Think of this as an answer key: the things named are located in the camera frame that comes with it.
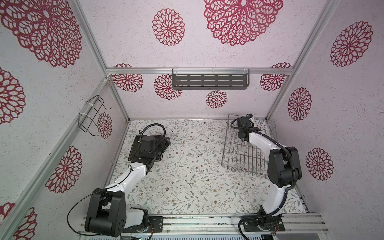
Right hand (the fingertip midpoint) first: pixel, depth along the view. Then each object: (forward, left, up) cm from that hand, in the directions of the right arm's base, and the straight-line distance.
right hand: (255, 129), depth 94 cm
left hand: (-13, +54, 0) cm, 55 cm away
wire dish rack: (-12, +5, -14) cm, 19 cm away
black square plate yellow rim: (-19, +55, +10) cm, 59 cm away
